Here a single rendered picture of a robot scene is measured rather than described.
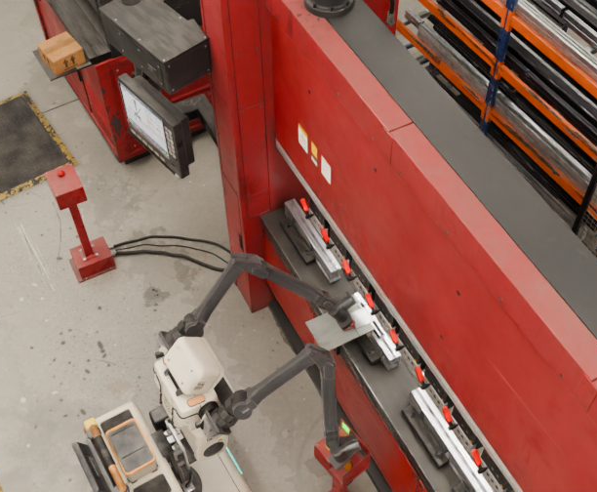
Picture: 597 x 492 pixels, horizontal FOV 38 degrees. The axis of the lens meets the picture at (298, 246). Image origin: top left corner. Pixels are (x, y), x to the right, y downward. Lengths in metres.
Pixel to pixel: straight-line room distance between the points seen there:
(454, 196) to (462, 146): 0.22
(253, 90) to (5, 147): 2.87
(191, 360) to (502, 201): 1.41
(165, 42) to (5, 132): 2.82
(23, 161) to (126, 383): 1.93
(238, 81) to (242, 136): 0.33
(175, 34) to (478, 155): 1.59
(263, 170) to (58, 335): 1.76
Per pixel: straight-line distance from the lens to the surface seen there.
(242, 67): 3.79
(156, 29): 3.95
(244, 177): 4.27
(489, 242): 2.68
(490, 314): 2.85
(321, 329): 3.98
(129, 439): 3.90
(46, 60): 5.34
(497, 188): 2.82
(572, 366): 2.53
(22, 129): 6.50
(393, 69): 3.17
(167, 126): 4.05
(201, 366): 3.46
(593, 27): 4.90
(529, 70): 5.11
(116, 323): 5.30
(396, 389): 3.98
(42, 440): 5.03
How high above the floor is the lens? 4.38
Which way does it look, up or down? 53 degrees down
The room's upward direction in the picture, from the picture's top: 1 degrees counter-clockwise
